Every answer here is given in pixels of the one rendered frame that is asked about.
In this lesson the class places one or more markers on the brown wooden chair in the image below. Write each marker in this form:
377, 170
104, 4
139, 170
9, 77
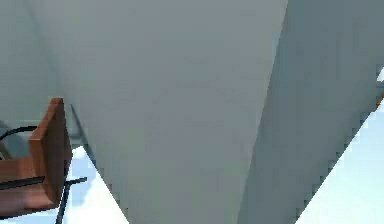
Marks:
50, 146

